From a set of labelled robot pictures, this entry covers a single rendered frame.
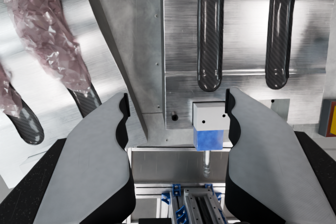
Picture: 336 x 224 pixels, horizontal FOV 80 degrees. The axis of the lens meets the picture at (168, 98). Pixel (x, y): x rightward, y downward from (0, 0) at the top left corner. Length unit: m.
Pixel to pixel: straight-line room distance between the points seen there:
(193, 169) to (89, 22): 1.00
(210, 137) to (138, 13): 0.25
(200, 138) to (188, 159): 0.83
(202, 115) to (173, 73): 0.08
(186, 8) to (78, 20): 0.15
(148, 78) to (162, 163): 0.80
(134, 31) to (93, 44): 0.11
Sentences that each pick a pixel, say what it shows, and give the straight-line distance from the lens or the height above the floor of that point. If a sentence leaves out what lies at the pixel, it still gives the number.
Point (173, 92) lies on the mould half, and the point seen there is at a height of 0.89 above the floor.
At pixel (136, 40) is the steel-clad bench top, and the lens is 0.39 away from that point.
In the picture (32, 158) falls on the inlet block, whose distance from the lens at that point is 0.42.
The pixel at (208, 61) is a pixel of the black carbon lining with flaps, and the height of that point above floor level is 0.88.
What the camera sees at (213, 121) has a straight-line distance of 0.31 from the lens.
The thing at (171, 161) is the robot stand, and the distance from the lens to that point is 1.14.
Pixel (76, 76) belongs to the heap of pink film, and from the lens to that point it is 0.33.
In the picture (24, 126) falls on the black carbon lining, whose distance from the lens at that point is 0.42.
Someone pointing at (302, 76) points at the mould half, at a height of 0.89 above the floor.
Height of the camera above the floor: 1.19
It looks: 77 degrees down
